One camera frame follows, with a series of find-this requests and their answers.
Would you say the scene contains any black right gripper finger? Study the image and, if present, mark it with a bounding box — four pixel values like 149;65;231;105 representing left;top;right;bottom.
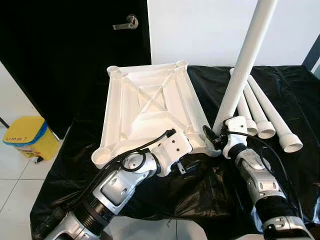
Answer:
201;125;221;150

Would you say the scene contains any white plastic table leg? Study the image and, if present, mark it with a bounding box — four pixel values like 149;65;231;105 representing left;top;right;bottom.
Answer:
247;75;304;153
212;0;279;136
236;92;259;137
243;82;277;140

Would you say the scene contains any white plastic table top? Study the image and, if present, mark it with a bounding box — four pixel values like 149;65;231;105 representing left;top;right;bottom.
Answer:
91;60;221;168

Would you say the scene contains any black plastic cover sheet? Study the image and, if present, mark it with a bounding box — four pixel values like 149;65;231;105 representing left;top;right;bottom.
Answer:
30;65;320;240

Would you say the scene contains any yellow bin with blue band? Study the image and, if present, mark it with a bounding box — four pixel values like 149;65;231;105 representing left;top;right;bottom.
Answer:
2;116;60;161

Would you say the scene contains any black door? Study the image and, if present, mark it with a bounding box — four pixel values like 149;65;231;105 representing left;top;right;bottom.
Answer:
0;0;152;138

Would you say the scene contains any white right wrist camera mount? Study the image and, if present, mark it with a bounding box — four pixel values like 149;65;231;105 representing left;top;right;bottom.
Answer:
222;116;249;160

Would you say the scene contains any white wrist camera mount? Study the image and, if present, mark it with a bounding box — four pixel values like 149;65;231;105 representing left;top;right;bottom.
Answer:
222;116;249;160
150;129;193;177

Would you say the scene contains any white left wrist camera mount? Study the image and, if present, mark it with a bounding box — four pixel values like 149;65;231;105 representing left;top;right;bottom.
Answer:
150;129;193;177

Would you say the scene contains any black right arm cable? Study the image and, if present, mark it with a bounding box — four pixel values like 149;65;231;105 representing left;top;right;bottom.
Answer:
220;131;301;226

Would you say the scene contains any black vertical wall post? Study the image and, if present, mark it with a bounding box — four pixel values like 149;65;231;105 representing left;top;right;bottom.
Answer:
301;34;320;75

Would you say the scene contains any silver door lever handle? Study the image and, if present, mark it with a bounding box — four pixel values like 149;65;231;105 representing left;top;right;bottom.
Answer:
112;14;139;31

